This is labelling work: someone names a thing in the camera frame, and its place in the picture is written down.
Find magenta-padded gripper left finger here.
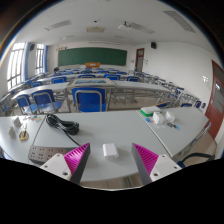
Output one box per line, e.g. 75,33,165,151
39,142,92,185

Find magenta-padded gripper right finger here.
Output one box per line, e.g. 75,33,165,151
131,143,183,186

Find white charger block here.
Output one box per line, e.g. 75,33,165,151
102,142,120,161

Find dark power strip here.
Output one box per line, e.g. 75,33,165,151
27,144,83,165

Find small dark blue cards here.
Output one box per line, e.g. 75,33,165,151
166,122,181,131

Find colourful paper cards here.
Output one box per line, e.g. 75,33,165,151
22,114,44,123

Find green and white box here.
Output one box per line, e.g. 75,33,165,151
139,105,162,117

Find blue classroom chair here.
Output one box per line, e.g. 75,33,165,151
71,87,108,113
14,93,39,116
31,88,64,114

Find dark red door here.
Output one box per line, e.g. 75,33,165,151
204,59,224,140

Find rows of white desks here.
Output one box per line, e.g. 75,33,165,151
0,68,208,116

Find framed picture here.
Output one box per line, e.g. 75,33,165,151
68,77,116,88

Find blue curtain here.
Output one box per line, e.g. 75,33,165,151
23,42,32,83
43,45,49,74

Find orange wooden lectern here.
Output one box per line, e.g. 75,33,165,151
84,61,101,69

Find large bright window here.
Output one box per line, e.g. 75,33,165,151
6,42,27,91

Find narrow bright window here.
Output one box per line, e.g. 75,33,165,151
35,43,45,75

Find brown door with window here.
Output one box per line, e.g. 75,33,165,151
134,47,146,73

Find green chalkboard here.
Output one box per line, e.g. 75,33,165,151
57,47,128,67

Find ceiling light panels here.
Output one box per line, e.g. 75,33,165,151
44,9,198,43

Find white ceiling projector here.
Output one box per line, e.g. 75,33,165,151
117,21,133,32

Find dark bag with handles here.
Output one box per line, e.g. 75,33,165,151
176,152,216,169

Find coiled black power cable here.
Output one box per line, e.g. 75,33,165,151
45,113,81,148

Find yellow-handled scissors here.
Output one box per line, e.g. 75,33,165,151
18,123,30,142

